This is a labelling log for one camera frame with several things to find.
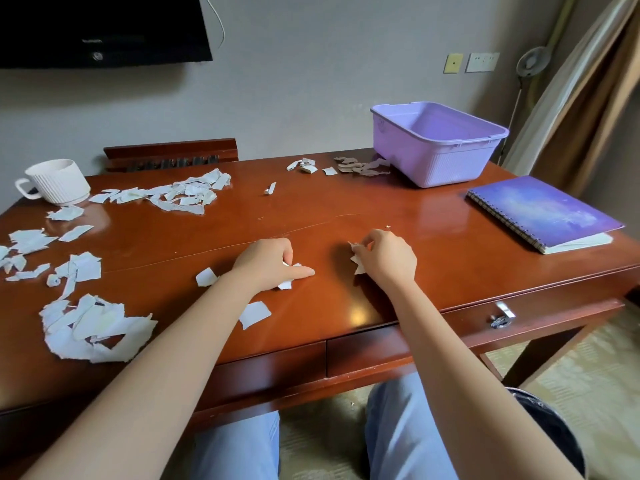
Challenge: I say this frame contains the person's left hand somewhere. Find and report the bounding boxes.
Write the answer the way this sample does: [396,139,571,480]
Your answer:
[229,237,316,295]

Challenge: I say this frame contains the yellowish wall pipe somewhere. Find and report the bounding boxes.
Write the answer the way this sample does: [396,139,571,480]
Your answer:
[525,0,581,105]

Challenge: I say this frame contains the black wall television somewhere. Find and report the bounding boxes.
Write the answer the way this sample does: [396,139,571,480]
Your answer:
[0,0,214,71]

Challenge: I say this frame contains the person's left forearm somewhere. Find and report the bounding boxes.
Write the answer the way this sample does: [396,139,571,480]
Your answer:
[19,274,261,480]

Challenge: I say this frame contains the small round trash bin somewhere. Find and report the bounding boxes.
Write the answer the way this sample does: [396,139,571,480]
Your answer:
[505,387,587,478]

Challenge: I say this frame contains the brown curtain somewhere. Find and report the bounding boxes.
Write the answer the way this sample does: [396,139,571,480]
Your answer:
[529,4,640,198]

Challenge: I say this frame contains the white television cable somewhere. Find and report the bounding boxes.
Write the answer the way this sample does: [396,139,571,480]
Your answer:
[202,0,227,51]

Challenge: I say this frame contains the purple spiral notebook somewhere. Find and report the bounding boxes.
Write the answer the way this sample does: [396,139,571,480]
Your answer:
[465,175,626,255]

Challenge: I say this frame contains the metal drawer handle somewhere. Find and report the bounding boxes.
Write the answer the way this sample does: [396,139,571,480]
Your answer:
[489,301,517,331]

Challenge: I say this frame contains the white sheer curtain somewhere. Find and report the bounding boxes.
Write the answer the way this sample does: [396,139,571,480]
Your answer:
[502,0,640,178]

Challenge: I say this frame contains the purple plastic basket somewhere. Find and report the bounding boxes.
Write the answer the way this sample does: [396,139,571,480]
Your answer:
[369,101,511,189]

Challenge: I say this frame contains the white paper scraps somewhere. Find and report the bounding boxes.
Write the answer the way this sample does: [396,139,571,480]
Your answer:
[0,155,392,365]

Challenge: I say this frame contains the brown wooden desk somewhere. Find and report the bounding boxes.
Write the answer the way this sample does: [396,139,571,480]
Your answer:
[0,148,640,480]

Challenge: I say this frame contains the standing floor fan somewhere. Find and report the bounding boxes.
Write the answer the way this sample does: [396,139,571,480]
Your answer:
[497,46,553,165]

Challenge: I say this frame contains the person's blue jeans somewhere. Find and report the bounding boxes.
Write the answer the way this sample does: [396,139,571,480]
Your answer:
[192,372,446,480]

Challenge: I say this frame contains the person's right forearm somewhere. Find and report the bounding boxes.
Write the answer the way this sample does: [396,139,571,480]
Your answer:
[392,279,586,480]

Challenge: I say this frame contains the person's right hand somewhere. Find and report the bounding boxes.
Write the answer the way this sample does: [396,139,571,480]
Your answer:
[349,228,419,295]

